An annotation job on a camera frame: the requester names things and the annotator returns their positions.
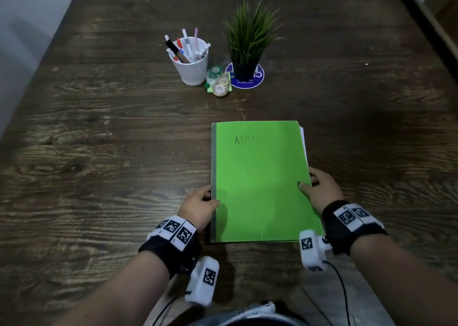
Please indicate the person's right hand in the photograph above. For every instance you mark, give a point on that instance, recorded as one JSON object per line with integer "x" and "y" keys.
{"x": 324, "y": 193}

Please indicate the person's left hand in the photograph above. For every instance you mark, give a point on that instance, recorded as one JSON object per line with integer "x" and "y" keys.
{"x": 195, "y": 209}

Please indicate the person's left thumb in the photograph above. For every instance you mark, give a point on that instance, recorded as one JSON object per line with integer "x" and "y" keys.
{"x": 213, "y": 204}

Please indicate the person's right thumb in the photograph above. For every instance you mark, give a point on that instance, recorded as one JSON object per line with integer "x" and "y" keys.
{"x": 305, "y": 188}

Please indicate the green paper folder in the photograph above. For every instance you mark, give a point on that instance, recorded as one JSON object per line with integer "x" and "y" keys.
{"x": 261, "y": 186}

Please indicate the person's right forearm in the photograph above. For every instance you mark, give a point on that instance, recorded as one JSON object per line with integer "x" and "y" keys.
{"x": 400, "y": 283}

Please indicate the person's left forearm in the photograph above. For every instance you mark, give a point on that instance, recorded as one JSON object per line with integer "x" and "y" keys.
{"x": 121, "y": 293}

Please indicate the white paper sheets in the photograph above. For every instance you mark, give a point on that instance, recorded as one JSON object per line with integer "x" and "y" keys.
{"x": 303, "y": 143}

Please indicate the black right wristband with markers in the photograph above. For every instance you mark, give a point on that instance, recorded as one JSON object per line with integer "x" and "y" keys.
{"x": 343, "y": 232}

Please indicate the black wristband with markers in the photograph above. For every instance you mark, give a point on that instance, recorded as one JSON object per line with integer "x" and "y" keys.
{"x": 343, "y": 232}
{"x": 171, "y": 249}

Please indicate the black left wristband with markers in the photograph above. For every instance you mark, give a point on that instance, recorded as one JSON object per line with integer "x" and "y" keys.
{"x": 171, "y": 249}

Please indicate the clear tape dispenser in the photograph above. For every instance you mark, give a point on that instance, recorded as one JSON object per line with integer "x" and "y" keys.
{"x": 221, "y": 88}

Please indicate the round blue coaster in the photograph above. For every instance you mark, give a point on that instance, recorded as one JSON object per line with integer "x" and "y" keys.
{"x": 258, "y": 80}

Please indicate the person's grey clothing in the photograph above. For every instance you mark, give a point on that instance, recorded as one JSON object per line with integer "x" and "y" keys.
{"x": 250, "y": 317}

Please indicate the green tape roll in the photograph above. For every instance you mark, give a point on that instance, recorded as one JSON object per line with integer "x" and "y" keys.
{"x": 214, "y": 73}

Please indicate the white pen cup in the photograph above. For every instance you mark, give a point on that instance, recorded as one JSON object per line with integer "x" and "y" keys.
{"x": 193, "y": 72}

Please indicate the bunch of pens and markers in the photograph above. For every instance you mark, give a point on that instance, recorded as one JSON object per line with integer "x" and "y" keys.
{"x": 186, "y": 48}

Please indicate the green plant in black pot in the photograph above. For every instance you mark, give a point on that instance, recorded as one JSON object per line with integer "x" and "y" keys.
{"x": 248, "y": 39}

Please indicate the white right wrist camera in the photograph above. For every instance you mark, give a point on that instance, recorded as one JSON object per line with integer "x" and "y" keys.
{"x": 310, "y": 252}

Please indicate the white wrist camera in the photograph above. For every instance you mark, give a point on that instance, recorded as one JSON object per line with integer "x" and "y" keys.
{"x": 200, "y": 286}
{"x": 310, "y": 252}

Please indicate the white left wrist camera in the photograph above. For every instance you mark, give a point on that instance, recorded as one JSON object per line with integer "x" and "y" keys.
{"x": 200, "y": 286}

